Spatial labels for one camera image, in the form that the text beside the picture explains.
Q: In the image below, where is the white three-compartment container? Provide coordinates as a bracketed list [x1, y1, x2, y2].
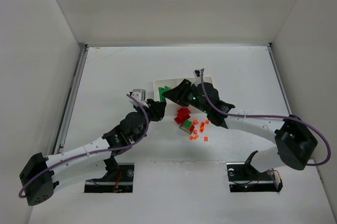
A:
[153, 75, 217, 103]

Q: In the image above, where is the green lego brick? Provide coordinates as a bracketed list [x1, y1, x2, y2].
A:
[158, 86, 171, 102]

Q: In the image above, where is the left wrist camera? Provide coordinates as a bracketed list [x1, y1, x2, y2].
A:
[130, 89, 146, 102]

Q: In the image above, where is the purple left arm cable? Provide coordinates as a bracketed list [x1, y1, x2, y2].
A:
[17, 93, 150, 199]

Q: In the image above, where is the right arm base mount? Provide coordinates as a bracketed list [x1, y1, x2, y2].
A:
[226, 151, 283, 193]

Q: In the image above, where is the red lego brick pile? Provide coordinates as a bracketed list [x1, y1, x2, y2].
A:
[174, 107, 191, 125]

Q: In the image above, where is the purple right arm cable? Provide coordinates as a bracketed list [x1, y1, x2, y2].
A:
[200, 69, 331, 166]

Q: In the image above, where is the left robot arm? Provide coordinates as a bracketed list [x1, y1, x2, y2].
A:
[18, 98, 166, 206]

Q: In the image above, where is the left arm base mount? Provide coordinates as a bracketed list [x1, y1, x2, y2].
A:
[84, 157, 135, 193]

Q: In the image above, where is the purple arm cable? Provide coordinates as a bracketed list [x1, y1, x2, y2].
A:
[200, 69, 331, 166]
[17, 93, 150, 199]

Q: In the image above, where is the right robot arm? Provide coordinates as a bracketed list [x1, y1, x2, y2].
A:
[163, 80, 318, 172]

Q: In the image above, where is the green red lego block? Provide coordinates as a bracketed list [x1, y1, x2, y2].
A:
[180, 120, 195, 134]

